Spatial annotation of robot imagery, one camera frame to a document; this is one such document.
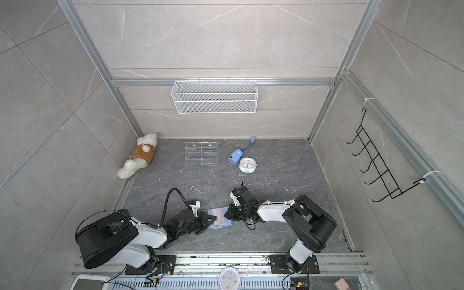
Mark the black wire hook rack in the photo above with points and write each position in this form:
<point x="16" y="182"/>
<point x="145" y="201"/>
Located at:
<point x="378" y="164"/>

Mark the white tablet device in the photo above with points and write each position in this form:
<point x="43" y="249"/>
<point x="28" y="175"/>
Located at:
<point x="90" y="282"/>

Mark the small white round clock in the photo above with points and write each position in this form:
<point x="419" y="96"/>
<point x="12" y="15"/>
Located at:
<point x="247" y="165"/>

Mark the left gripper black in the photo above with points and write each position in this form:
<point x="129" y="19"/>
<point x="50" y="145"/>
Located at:
<point x="204" y="218"/>

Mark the clear acrylic organizer tray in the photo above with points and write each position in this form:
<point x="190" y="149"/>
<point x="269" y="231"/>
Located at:
<point x="201" y="153"/>

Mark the blue leather card holder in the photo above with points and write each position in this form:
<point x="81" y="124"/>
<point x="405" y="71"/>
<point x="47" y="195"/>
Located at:
<point x="221" y="222"/>

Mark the white teddy bear brown vest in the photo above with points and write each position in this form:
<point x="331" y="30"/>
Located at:
<point x="141" y="157"/>

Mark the white clock at front edge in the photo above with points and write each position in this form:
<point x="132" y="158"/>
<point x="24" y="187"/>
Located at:
<point x="229" y="279"/>

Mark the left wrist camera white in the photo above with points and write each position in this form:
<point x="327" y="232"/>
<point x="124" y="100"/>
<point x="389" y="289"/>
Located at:
<point x="194" y="205"/>

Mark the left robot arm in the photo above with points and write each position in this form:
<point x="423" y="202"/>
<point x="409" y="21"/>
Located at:
<point x="119" y="238"/>

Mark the pink block at front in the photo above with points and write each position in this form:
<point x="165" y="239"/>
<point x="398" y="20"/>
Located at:
<point x="341" y="284"/>

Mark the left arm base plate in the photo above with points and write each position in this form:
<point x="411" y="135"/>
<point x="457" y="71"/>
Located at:
<point x="156" y="264"/>

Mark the aluminium front rail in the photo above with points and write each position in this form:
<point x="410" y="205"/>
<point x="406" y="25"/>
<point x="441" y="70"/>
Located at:
<point x="243" y="271"/>

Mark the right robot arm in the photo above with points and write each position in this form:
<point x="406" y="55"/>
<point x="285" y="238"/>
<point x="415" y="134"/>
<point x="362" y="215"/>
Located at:
<point x="310" y="223"/>

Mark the blue brush tool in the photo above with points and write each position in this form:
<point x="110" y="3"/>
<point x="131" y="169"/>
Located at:
<point x="236" y="156"/>

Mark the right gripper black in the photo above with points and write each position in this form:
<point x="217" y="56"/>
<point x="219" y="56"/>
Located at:
<point x="231" y="215"/>

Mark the white wire mesh basket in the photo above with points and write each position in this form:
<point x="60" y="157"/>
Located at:
<point x="215" y="97"/>

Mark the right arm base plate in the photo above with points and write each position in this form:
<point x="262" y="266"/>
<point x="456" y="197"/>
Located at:
<point x="284" y="264"/>

